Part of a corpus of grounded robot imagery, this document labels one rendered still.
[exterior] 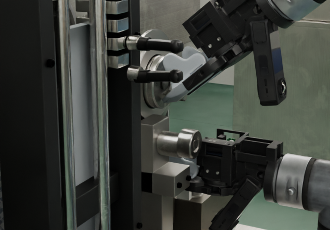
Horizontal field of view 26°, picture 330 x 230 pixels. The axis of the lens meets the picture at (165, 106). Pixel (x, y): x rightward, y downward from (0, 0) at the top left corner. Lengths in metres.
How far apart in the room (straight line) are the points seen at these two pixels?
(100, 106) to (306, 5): 0.33
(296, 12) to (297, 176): 0.24
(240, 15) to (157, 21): 0.81
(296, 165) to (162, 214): 0.20
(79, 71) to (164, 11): 1.11
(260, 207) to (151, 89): 2.79
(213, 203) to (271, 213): 2.47
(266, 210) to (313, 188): 2.72
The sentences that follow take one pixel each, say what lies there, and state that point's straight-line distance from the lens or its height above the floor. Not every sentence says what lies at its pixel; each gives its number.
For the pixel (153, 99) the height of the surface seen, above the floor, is 1.23.
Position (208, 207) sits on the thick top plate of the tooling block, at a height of 1.01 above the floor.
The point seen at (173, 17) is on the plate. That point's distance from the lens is 1.81.
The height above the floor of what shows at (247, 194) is 1.09.
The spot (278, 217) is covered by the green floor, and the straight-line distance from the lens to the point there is 3.63.
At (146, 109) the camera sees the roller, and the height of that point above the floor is 1.22.
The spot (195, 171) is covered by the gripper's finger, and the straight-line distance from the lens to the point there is 1.07.
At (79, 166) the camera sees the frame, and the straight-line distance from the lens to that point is 0.70.
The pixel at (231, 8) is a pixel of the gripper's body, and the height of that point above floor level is 1.36.
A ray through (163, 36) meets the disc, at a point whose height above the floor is 1.31.
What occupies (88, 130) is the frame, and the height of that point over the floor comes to 1.28.
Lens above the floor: 1.49
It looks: 16 degrees down
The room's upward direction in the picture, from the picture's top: straight up
